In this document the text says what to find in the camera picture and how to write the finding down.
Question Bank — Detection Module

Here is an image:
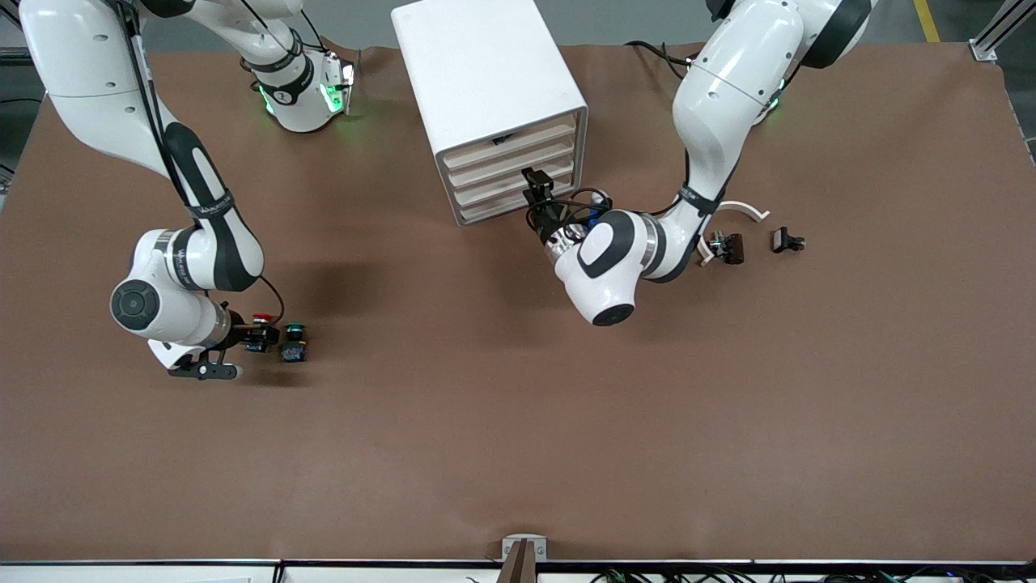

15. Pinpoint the red push button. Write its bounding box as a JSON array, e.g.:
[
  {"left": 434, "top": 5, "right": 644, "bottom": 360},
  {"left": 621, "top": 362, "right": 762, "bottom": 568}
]
[{"left": 245, "top": 312, "right": 280, "bottom": 354}]

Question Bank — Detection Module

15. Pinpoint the beige cabinet drawer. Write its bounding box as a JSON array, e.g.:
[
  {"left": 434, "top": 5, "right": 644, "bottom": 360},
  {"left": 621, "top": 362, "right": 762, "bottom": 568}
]
[
  {"left": 452, "top": 155, "right": 577, "bottom": 206},
  {"left": 444, "top": 120, "right": 579, "bottom": 171},
  {"left": 457, "top": 172, "right": 580, "bottom": 224},
  {"left": 447, "top": 138, "right": 577, "bottom": 189}
]

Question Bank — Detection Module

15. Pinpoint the white drawer cabinet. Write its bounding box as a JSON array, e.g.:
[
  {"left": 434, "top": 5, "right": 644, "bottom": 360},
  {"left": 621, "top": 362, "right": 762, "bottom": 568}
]
[{"left": 391, "top": 0, "right": 589, "bottom": 228}]

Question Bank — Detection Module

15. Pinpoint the dark brown clip part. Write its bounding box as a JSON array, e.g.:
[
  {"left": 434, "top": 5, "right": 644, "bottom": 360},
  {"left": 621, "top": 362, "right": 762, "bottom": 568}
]
[{"left": 709, "top": 232, "right": 745, "bottom": 266}]

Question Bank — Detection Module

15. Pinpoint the brown table cover sheet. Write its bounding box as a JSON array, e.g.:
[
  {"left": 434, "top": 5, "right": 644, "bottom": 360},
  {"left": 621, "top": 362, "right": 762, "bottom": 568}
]
[{"left": 0, "top": 40, "right": 1036, "bottom": 564}]

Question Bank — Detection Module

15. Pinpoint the white curved plastic arc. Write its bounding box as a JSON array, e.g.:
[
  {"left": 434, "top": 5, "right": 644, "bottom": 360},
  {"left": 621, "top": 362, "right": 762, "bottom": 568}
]
[{"left": 698, "top": 201, "right": 771, "bottom": 267}]

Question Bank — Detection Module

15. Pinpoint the silver base connector panel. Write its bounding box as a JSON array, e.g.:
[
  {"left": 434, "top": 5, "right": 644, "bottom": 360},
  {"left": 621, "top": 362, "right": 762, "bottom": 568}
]
[{"left": 322, "top": 55, "right": 357, "bottom": 114}]

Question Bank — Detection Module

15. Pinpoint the dark upright pole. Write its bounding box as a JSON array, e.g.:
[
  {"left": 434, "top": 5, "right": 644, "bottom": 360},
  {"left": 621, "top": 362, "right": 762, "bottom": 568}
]
[{"left": 495, "top": 540, "right": 537, "bottom": 583}]

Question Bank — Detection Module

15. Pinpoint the black base cable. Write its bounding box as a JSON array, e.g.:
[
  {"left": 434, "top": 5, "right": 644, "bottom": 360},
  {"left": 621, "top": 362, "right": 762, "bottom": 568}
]
[
  {"left": 625, "top": 39, "right": 697, "bottom": 82},
  {"left": 295, "top": 8, "right": 329, "bottom": 53}
]

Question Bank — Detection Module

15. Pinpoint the white table edge rail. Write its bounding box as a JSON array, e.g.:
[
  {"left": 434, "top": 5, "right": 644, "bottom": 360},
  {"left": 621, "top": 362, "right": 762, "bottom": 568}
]
[{"left": 0, "top": 559, "right": 1036, "bottom": 583}]

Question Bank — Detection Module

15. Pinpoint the grey metal bracket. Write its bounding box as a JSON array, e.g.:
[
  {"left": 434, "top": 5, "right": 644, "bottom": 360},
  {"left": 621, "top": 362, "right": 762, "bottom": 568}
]
[{"left": 502, "top": 534, "right": 548, "bottom": 561}]

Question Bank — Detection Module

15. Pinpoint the black cable bundle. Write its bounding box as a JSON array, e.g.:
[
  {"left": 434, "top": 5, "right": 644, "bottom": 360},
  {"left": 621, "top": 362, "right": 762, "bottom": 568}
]
[{"left": 591, "top": 567, "right": 1036, "bottom": 583}]

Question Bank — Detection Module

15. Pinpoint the aluminium frame post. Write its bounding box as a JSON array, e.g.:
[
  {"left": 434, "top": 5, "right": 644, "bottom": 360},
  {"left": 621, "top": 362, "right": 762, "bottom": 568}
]
[{"left": 970, "top": 0, "right": 1036, "bottom": 62}]

